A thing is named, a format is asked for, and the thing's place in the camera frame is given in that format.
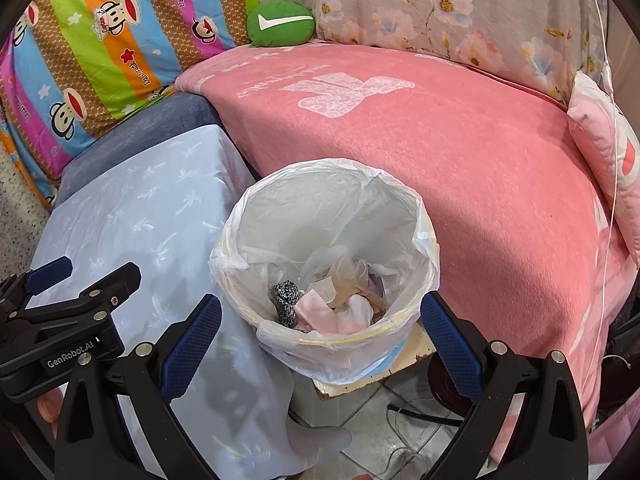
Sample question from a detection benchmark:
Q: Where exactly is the colourful striped monkey print quilt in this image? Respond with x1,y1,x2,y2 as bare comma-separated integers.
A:
0,0,261,206

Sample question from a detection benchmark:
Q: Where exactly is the black floor cable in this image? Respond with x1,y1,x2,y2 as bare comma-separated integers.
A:
387,400,466,426

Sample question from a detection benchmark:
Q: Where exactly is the pale pink scrap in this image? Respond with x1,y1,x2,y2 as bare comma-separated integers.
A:
294,294,363,335

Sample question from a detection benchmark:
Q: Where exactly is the cream textured cloth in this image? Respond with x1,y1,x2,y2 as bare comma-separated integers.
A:
0,145,51,246

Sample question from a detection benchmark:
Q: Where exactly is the light blue tablecloth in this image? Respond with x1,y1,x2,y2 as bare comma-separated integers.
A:
25,125,351,480

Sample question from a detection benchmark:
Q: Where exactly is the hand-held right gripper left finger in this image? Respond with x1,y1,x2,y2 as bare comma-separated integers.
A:
54,294,223,480

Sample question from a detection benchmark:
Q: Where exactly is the grey floral cover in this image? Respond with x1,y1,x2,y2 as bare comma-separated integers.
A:
250,0,608,106

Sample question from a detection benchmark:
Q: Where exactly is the pile of fabric scraps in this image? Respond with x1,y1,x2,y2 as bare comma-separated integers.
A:
272,245,401,335

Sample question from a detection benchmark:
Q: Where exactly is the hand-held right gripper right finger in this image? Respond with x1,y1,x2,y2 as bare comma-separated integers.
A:
420,291,590,480

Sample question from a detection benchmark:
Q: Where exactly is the blue-grey seat cushion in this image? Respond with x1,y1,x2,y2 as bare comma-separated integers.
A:
54,91,223,208

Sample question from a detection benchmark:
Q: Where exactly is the wooden board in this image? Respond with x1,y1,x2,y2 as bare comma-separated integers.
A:
312,327,436,401

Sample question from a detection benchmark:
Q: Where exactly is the black white patterned cloth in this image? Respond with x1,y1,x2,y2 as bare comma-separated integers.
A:
272,280,303,328

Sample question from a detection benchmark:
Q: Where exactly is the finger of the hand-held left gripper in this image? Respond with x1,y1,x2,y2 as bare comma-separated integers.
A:
0,256,74,311
22,261,142,326

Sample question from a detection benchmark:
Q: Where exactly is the white floor cable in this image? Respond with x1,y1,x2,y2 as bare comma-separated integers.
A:
385,405,431,480

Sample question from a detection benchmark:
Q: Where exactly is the pink printed pillow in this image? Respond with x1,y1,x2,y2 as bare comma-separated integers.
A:
566,70,640,256

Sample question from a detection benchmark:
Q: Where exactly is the dark round base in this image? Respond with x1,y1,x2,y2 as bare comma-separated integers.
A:
429,350,473,411

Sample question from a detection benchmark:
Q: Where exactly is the person's left hand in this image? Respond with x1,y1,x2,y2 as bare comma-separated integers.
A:
36,385,68,441

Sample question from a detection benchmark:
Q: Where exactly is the pink blanket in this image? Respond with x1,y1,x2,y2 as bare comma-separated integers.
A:
174,42,640,431

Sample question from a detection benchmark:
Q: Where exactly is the green round cushion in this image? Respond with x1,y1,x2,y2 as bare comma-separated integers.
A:
246,0,316,50

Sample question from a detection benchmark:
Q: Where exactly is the pink quilted cloth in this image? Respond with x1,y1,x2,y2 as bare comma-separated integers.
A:
590,400,640,466

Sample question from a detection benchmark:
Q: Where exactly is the trash bin with white liner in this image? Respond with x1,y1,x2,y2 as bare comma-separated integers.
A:
209,158,441,386

